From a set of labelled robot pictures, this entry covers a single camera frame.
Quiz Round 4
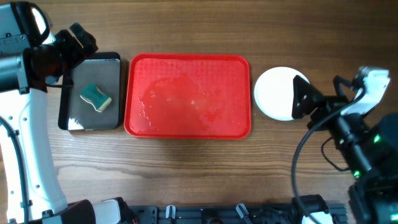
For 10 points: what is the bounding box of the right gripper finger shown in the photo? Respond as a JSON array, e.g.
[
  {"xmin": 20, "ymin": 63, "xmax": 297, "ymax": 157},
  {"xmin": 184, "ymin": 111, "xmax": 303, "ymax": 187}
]
[
  {"xmin": 333, "ymin": 75, "xmax": 352, "ymax": 97},
  {"xmin": 292, "ymin": 75, "xmax": 325, "ymax": 119}
]

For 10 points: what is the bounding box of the red plastic tray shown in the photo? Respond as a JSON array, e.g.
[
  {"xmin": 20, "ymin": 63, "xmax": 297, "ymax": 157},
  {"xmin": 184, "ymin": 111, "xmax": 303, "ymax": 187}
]
[{"xmin": 124, "ymin": 53, "xmax": 252, "ymax": 140}]

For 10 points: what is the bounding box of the white plate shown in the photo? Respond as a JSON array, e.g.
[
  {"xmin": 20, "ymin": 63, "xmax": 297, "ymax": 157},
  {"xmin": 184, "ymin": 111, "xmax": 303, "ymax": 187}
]
[{"xmin": 254, "ymin": 67, "xmax": 310, "ymax": 121}]

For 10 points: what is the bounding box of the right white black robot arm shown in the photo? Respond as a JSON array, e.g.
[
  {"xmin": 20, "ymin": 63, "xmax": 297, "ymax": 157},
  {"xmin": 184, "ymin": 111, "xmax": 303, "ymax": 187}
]
[{"xmin": 291, "ymin": 66, "xmax": 397, "ymax": 223}]

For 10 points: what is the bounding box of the green yellow sponge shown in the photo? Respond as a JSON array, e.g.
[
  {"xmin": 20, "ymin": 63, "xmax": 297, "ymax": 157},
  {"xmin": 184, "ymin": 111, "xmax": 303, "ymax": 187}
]
[{"xmin": 80, "ymin": 83, "xmax": 112, "ymax": 112}]

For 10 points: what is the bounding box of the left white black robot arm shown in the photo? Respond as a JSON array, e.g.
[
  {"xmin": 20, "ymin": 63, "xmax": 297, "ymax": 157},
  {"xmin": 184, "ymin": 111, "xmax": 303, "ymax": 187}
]
[{"xmin": 1, "ymin": 1, "xmax": 137, "ymax": 223}]

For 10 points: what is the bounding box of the black water tray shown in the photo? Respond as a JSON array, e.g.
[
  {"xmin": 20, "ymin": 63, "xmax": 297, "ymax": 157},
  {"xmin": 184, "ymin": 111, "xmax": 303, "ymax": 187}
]
[{"xmin": 58, "ymin": 52, "xmax": 121, "ymax": 131}]

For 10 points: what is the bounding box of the black mounting rail base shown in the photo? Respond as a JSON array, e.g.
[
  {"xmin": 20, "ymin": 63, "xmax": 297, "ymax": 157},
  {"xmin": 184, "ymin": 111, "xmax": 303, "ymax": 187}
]
[{"xmin": 124, "ymin": 201, "xmax": 348, "ymax": 224}]

